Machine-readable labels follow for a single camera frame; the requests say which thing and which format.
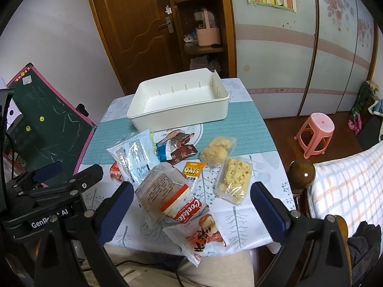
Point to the wooden corner shelf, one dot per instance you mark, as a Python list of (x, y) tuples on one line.
[(220, 57)]

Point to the brown bread cookies package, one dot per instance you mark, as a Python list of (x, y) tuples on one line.
[(165, 192)]

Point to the white plastic storage bin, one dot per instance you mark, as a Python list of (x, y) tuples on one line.
[(177, 100)]

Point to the clear bag yellow puffed snack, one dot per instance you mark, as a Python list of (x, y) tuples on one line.
[(233, 182)]

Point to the clear white printed snack bag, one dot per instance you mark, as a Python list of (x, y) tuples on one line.
[(135, 157)]

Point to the dark clothing bundle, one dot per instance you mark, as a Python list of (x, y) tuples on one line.
[(365, 248)]

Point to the orange oats packet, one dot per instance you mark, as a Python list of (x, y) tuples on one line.
[(192, 172)]

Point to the pile of toys and clothes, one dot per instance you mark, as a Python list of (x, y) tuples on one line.
[(366, 116)]

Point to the pink plastic stool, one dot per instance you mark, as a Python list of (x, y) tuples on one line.
[(321, 128)]

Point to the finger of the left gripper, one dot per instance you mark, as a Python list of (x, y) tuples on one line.
[(75, 186), (31, 179)]

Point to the brown wooden door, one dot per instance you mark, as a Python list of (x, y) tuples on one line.
[(140, 39)]

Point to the clear bag round rice cakes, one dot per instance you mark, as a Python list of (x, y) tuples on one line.
[(217, 151)]

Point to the round white decorated plate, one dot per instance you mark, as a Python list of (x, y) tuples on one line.
[(196, 130)]

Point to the round wooden bedpost knob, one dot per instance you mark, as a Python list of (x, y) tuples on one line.
[(301, 173)]

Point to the dark brown snack packet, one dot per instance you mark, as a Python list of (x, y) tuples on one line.
[(182, 153)]

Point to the blue snowflake snack packet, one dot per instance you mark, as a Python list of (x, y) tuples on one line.
[(164, 150)]

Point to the white red snack packet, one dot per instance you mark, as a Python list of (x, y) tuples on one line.
[(197, 236)]

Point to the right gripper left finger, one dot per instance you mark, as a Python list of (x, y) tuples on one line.
[(97, 227)]

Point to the checkered plaid blanket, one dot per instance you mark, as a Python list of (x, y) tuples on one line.
[(350, 187)]

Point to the small red snack packet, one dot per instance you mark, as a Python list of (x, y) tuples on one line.
[(115, 172)]

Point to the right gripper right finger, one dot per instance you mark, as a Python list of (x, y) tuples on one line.
[(313, 251)]

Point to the pink handled basket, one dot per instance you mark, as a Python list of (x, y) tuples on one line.
[(208, 33)]

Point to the sliding wardrobe floral doors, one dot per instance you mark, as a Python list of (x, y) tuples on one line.
[(311, 60)]

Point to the green chalkboard pink frame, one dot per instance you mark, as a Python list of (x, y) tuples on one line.
[(51, 129)]

